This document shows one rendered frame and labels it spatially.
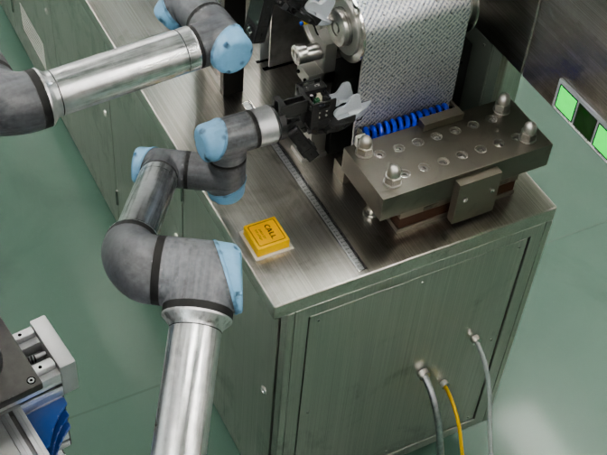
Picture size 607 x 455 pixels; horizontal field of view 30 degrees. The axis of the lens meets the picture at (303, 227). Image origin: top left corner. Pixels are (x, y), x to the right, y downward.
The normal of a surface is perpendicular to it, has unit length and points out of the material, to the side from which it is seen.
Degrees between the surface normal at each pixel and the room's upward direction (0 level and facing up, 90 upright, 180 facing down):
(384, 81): 90
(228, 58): 90
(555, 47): 90
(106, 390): 0
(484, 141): 0
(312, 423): 90
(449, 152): 0
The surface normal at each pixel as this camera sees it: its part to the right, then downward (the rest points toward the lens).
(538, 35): -0.89, 0.29
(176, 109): 0.06, -0.68
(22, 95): 0.23, -0.12
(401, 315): 0.45, 0.67
